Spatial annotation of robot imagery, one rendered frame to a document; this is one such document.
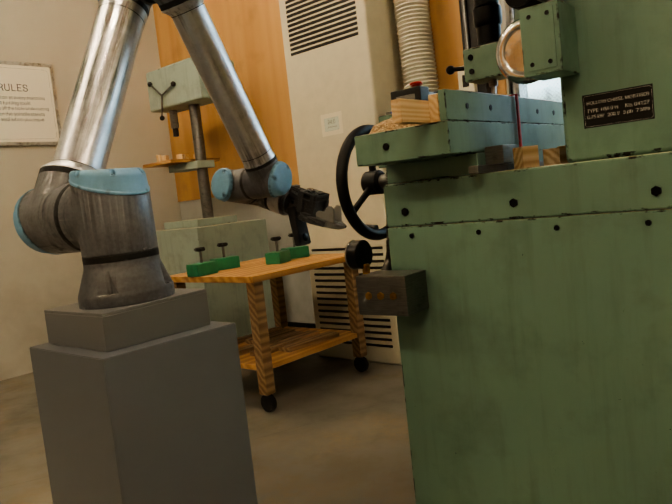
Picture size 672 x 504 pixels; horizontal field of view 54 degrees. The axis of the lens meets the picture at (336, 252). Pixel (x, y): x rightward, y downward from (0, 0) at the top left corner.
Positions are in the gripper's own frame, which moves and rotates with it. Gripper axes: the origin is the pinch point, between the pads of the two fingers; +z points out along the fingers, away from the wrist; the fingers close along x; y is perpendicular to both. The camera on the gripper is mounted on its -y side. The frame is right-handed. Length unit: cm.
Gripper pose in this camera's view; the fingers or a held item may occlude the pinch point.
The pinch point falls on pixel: (341, 228)
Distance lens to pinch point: 180.1
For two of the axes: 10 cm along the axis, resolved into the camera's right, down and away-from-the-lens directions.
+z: 7.7, 3.1, -5.6
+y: 1.6, -9.4, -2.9
